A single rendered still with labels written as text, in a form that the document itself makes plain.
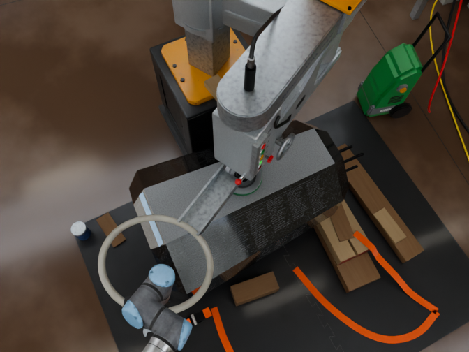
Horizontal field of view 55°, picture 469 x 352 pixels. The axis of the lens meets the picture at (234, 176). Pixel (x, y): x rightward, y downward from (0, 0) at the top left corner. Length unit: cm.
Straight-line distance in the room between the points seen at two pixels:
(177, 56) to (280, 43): 125
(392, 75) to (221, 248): 179
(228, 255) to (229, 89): 110
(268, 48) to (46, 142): 236
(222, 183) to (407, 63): 177
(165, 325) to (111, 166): 216
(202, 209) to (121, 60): 217
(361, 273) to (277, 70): 180
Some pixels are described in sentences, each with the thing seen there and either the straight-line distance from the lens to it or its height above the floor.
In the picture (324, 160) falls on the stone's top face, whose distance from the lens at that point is 258.
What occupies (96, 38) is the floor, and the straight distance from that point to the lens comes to 424.
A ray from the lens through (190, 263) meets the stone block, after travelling 246.
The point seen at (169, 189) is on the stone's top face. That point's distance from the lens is 247.
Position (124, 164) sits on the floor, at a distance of 351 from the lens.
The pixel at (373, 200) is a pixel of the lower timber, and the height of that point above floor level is 9.
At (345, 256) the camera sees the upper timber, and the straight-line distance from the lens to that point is 308.
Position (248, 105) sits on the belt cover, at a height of 170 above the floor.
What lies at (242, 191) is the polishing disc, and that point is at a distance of 238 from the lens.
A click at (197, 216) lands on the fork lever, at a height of 109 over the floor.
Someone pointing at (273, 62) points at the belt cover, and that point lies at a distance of 178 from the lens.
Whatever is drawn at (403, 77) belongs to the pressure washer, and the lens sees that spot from 343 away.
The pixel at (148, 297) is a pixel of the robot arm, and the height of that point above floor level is 157.
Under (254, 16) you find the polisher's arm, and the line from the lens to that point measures 232.
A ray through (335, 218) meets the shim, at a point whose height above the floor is 21.
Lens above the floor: 310
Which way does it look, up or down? 66 degrees down
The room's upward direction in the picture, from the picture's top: 2 degrees clockwise
